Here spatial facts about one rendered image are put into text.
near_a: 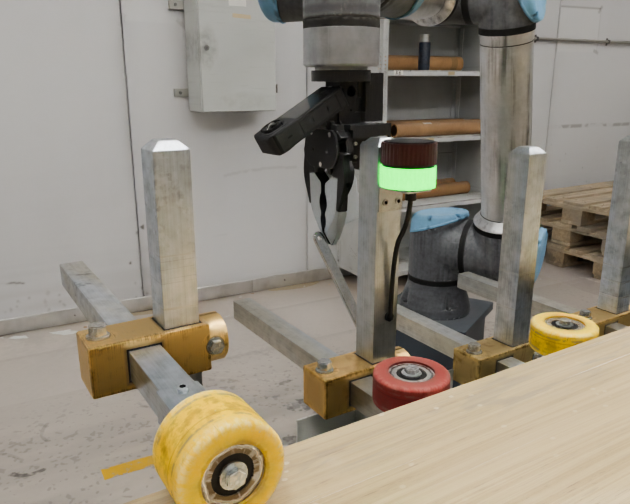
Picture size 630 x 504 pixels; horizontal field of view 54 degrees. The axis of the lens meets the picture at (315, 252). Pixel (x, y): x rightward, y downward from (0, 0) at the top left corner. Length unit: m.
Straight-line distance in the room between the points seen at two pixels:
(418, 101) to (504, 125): 2.63
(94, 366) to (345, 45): 0.42
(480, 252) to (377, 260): 0.86
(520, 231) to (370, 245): 0.25
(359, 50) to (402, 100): 3.23
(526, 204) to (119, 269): 2.72
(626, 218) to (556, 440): 0.56
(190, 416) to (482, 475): 0.23
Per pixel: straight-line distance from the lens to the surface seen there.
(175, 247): 0.58
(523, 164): 0.87
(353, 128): 0.73
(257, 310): 0.95
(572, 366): 0.73
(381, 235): 0.70
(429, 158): 0.65
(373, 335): 0.74
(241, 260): 3.56
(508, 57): 1.38
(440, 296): 1.63
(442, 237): 1.58
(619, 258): 1.10
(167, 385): 0.52
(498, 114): 1.42
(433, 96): 4.10
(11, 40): 3.19
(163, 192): 0.57
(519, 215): 0.88
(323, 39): 0.72
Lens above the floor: 1.20
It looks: 16 degrees down
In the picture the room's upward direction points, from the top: straight up
